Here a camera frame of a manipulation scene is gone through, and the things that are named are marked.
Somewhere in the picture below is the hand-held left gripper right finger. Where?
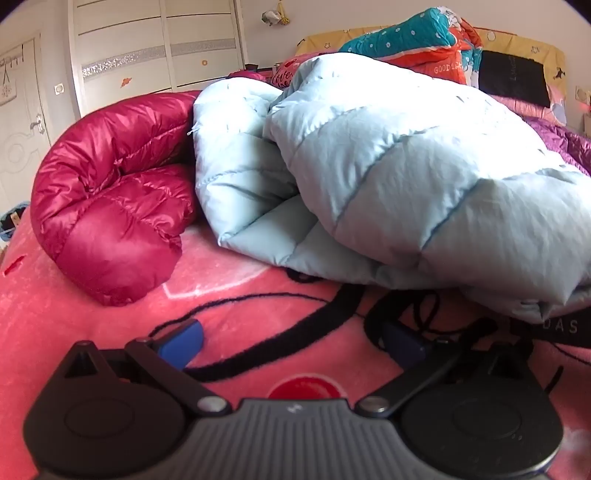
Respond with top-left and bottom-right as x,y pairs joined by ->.
355,320 -> 539,418

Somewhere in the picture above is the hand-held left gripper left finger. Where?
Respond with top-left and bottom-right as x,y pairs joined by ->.
62,318 -> 232,416

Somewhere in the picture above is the light blue down jacket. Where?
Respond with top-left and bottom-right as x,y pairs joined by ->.
187,52 -> 591,324

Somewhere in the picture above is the pink heart printed blanket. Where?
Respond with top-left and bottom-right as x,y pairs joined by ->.
0,203 -> 591,480

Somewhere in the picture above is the red down jacket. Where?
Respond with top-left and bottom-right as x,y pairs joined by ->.
30,90 -> 201,306

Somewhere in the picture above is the purple down jacket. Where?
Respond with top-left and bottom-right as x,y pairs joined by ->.
524,115 -> 591,178

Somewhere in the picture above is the white door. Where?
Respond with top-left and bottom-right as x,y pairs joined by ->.
0,32 -> 54,217

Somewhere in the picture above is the pink folded heart blanket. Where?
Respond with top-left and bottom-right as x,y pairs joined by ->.
270,53 -> 319,90

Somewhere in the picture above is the black folded cloth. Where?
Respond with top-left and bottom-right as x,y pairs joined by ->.
479,50 -> 552,108

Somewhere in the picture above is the teal and orange folded quilt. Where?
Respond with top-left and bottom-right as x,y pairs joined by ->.
338,7 -> 483,86

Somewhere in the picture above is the white wardrobe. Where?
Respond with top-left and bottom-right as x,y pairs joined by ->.
67,0 -> 245,121

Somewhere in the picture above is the yellow headboard cover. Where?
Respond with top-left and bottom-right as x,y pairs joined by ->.
295,28 -> 566,125

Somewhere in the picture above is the hanging wall ornament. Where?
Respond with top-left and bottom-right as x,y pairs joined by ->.
261,0 -> 291,26

